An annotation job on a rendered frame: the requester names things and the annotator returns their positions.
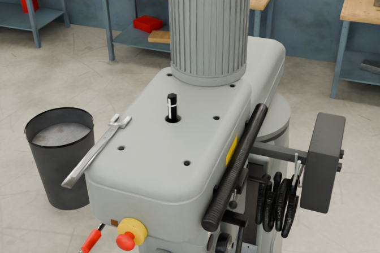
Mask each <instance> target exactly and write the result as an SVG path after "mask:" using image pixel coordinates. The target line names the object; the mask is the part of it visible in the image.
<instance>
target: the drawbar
mask: <svg viewBox="0 0 380 253"><path fill-rule="evenodd" d="M168 99H170V105H171V106H173V105H176V106H174V107H171V118H169V123H177V122H178V108H177V95H176V94H175V93H170V94H168V96H167V103H168V104H169V101H168ZM168 116H169V106H168Z"/></svg>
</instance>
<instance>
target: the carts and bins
mask: <svg viewBox="0 0 380 253"><path fill-rule="evenodd" d="M92 118H93V117H92V115H91V114H90V113H89V112H87V111H85V110H83V109H80V108H75V107H60V108H54V109H50V110H47V111H44V112H42V113H40V114H38V115H36V116H35V117H33V118H32V119H31V120H30V121H29V122H28V123H27V124H26V126H25V129H24V133H25V134H26V139H27V141H28V143H29V146H30V148H31V152H32V155H33V157H34V160H35V163H36V166H37V169H38V172H39V174H40V177H41V181H42V183H43V186H44V189H45V192H46V195H47V198H48V200H49V202H50V204H51V205H52V206H53V207H55V208H57V209H59V210H76V209H79V208H82V207H84V206H86V205H88V204H89V203H90V201H89V195H88V189H87V183H86V179H85V173H83V174H82V175H81V176H80V178H79V179H78V180H77V181H76V182H75V184H74V185H73V187H72V188H70V189H69V188H66V187H62V182H63V181H64V180H65V179H66V178H67V177H68V175H69V174H70V173H71V172H72V171H73V170H74V169H75V167H76V166H77V165H78V164H79V163H80V162H81V160H82V159H83V158H84V156H86V154H87V153H88V152H89V150H90V149H91V148H92V147H93V146H94V145H95V142H94V124H93V120H94V119H92Z"/></svg>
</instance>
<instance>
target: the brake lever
mask: <svg viewBox="0 0 380 253"><path fill-rule="evenodd" d="M105 225H106V224H103V223H100V224H99V226H98V227H97V229H93V230H92V231H91V233H90V235H89V236H88V238H87V239H86V241H85V242H84V244H83V245H82V247H81V250H82V252H83V253H89V251H90V250H91V249H92V248H93V246H94V245H95V244H96V242H97V241H98V240H99V239H100V237H101V231H102V230H103V228H104V227H105Z"/></svg>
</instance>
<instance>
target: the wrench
mask: <svg viewBox="0 0 380 253"><path fill-rule="evenodd" d="M119 118H120V117H119V114H115V115H114V117H113V118H112V119H111V120H110V122H109V123H108V126H110V127H109V129H108V130H107V131H106V132H105V133H104V134H103V136H102V137H101V138H100V139H99V140H98V141H97V143H96V144H95V145H94V146H93V147H92V148H91V150H90V151H89V152H88V153H87V154H86V156H84V158H83V159H82V160H81V162H80V163H79V164H78V165H77V166H76V167H75V169H74V170H73V171H72V172H71V173H70V174H69V175H68V177H67V178H66V179H65V180H64V181H63V182H62V187H66V188H69V189H70V188H72V187H73V185H74V184H75V182H76V181H77V180H78V179H79V178H80V176H81V175H82V174H83V173H84V172H85V170H86V169H87V168H88V167H89V166H90V164H91V163H92V162H93V161H94V159H95V158H96V157H97V156H98V154H99V153H100V152H101V151H102V149H103V148H104V147H105V146H106V145H107V143H108V142H109V141H110V140H111V139H112V137H113V136H114V135H115V133H116V132H117V131H118V130H119V128H120V129H124V128H125V127H126V126H127V125H128V124H129V122H130V121H131V120H132V117H131V116H127V117H126V119H125V120H124V121H123V122H122V123H116V122H117V120H118V119H119Z"/></svg>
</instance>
